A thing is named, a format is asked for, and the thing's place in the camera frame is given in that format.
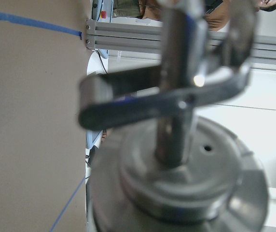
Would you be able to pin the clear glass sauce bottle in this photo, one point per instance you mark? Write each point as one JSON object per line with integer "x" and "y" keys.
{"x": 164, "y": 169}

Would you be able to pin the aluminium frame post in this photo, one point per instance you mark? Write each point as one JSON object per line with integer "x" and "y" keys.
{"x": 146, "y": 39}

